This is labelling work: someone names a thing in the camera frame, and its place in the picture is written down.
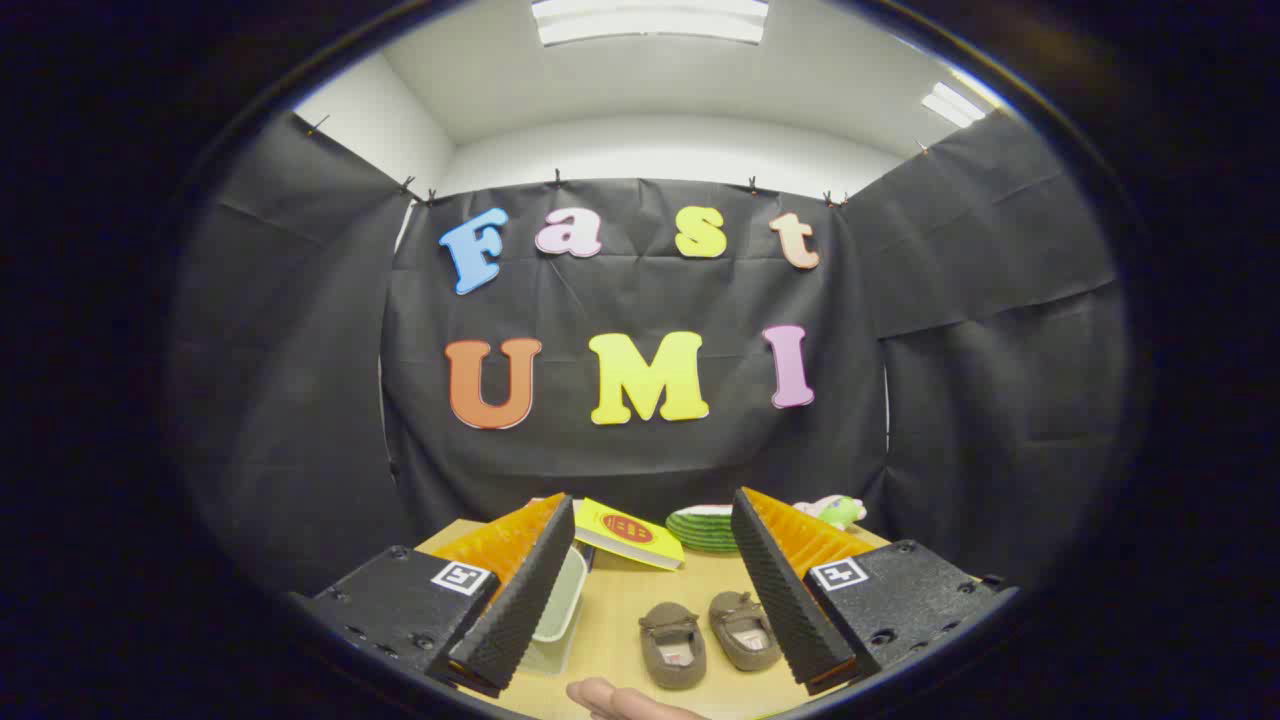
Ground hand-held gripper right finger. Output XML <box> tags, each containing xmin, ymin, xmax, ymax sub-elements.
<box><xmin>730</xmin><ymin>487</ymin><xmax>1023</xmax><ymax>698</ymax></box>

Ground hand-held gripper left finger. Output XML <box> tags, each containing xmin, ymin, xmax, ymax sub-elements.
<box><xmin>288</xmin><ymin>492</ymin><xmax>577</xmax><ymax>699</ymax></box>

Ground beige fabric box lid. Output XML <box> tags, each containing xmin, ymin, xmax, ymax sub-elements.
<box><xmin>533</xmin><ymin>545</ymin><xmax>590</xmax><ymax>643</ymax></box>

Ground brown fuzzy shoe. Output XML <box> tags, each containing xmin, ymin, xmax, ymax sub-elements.
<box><xmin>638</xmin><ymin>601</ymin><xmax>708</xmax><ymax>691</ymax></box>
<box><xmin>708</xmin><ymin>590</ymin><xmax>783</xmax><ymax>673</ymax></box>

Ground pink and green plush toy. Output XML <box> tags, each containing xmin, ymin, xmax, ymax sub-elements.
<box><xmin>793</xmin><ymin>495</ymin><xmax>867</xmax><ymax>531</ymax></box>

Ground watermelon slice plush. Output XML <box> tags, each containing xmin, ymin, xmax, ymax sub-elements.
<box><xmin>666</xmin><ymin>505</ymin><xmax>746</xmax><ymax>554</ymax></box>

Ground yellow book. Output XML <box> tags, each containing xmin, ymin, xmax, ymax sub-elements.
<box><xmin>573</xmin><ymin>497</ymin><xmax>686</xmax><ymax>572</ymax></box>

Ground small ceiling light panel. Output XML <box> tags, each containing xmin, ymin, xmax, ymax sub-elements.
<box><xmin>920</xmin><ymin>82</ymin><xmax>986</xmax><ymax>129</ymax></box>

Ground large ceiling light panel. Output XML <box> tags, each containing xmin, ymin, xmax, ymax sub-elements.
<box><xmin>530</xmin><ymin>0</ymin><xmax>769</xmax><ymax>46</ymax></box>

